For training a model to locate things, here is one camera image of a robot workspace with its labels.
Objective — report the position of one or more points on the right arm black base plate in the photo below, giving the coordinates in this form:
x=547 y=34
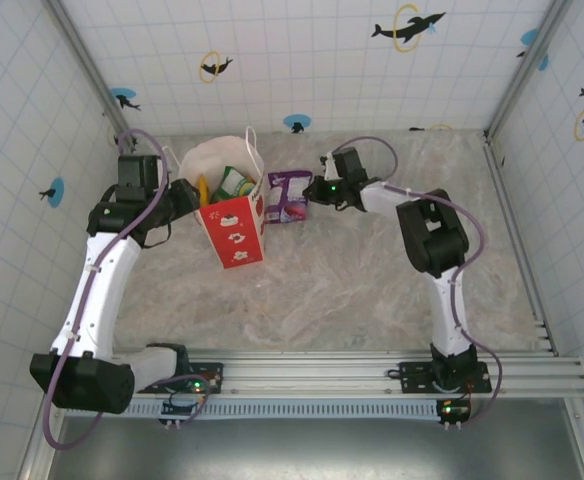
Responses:
x=414 y=375

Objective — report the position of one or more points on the dolphin blue oval sticker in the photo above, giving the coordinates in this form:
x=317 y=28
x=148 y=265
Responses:
x=529 y=36
x=297 y=123
x=124 y=100
x=54 y=192

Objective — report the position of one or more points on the yellow snack packet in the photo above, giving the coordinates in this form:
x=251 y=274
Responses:
x=204 y=190

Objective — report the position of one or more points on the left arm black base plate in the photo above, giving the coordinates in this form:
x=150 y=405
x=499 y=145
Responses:
x=212 y=372

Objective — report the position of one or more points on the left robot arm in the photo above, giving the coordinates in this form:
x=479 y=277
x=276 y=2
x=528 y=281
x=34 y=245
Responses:
x=97 y=280

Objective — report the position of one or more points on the red and white paper bag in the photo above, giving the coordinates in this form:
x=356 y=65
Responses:
x=234 y=240

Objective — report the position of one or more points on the aluminium mounting rail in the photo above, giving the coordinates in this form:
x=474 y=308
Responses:
x=312 y=375

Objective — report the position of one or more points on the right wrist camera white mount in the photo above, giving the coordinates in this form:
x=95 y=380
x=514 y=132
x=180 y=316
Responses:
x=328 y=167

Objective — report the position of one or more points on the aluminium side rail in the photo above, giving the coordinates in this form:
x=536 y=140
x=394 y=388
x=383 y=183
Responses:
x=517 y=240

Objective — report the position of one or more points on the aluminium corner post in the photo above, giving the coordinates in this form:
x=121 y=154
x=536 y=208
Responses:
x=527 y=65
x=89 y=65

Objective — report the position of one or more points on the purple snack packet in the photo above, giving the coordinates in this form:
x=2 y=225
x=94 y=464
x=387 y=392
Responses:
x=284 y=200

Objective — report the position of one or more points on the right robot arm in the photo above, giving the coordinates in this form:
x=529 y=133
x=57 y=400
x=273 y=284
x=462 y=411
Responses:
x=432 y=235

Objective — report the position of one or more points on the green snack packet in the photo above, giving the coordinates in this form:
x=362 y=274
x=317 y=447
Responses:
x=232 y=182

